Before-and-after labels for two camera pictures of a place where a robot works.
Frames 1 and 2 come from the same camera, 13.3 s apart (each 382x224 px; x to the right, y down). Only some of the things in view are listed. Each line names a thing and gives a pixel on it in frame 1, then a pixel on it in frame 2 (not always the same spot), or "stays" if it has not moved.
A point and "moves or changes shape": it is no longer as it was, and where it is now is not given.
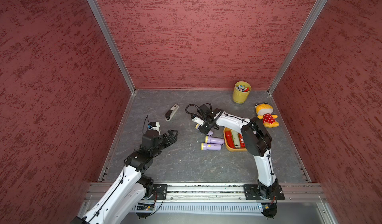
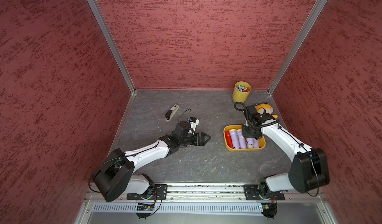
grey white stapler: x=170 y=114 stays
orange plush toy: x=264 y=111 stays
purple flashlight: x=216 y=140 moves or changes shape
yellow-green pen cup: x=241 y=92 stays
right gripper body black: x=206 y=127 -> x=248 y=131
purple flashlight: x=205 y=146 -> x=235 y=141
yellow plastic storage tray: x=229 y=149 stays
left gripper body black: x=163 y=142 -> x=193 y=140
